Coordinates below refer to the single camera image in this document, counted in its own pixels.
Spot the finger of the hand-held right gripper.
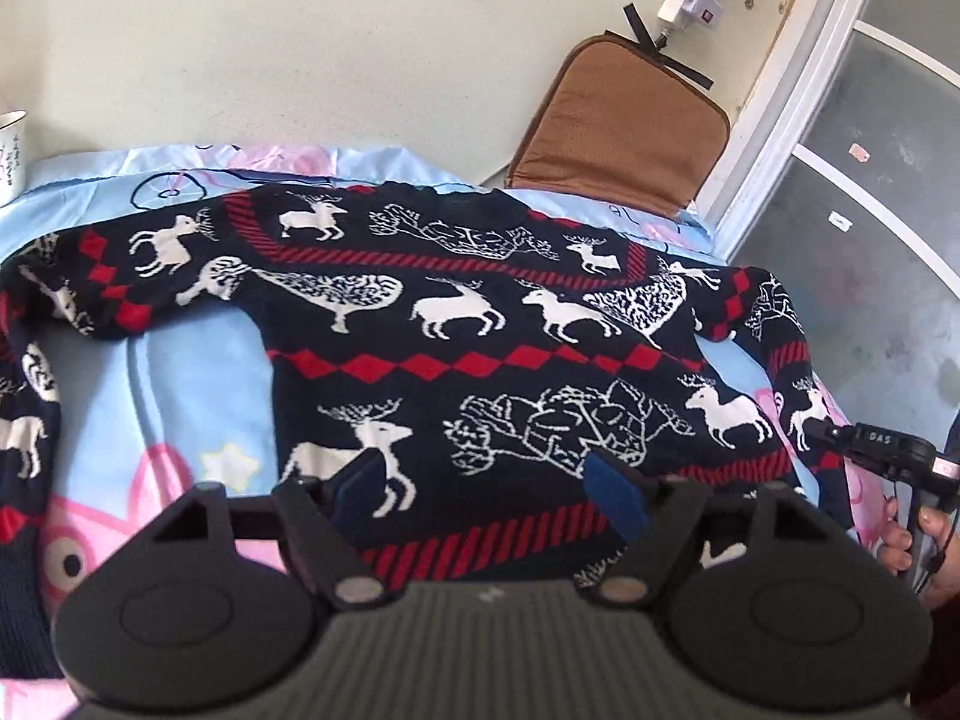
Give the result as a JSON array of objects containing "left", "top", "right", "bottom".
[{"left": 801, "top": 420, "right": 857, "bottom": 458}]

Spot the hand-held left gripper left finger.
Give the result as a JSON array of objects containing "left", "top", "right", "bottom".
[{"left": 150, "top": 450, "right": 392, "bottom": 613}]

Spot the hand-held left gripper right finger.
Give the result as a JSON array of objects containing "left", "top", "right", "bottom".
[{"left": 583, "top": 451, "right": 823, "bottom": 610}]

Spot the navy reindeer knit sweater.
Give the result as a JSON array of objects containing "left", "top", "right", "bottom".
[{"left": 0, "top": 181, "right": 856, "bottom": 680}]

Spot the person's right hand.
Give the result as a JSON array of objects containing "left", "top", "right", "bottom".
[{"left": 879, "top": 499, "right": 960, "bottom": 608}]

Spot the blue cartoon printed bed sheet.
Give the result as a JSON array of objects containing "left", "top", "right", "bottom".
[{"left": 0, "top": 141, "right": 901, "bottom": 720}]

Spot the white framed glass door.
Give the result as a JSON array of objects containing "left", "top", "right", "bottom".
[{"left": 697, "top": 0, "right": 960, "bottom": 466}]

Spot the brown seat cushion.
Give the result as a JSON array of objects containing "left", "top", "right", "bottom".
[{"left": 504, "top": 31, "right": 732, "bottom": 215}]

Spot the long black tape strip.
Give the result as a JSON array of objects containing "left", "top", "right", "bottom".
[{"left": 658, "top": 51, "right": 714, "bottom": 89}]

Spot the white plug adapter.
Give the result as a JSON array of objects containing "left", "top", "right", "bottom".
[{"left": 658, "top": 0, "right": 725, "bottom": 35}]

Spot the short black tape strip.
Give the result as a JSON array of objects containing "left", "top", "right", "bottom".
[{"left": 623, "top": 5, "right": 655, "bottom": 50}]

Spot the white printed enamel mug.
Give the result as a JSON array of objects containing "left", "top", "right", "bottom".
[{"left": 0, "top": 111, "right": 29, "bottom": 208}]

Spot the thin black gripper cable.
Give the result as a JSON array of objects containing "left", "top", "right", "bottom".
[{"left": 927, "top": 495, "right": 960, "bottom": 595}]

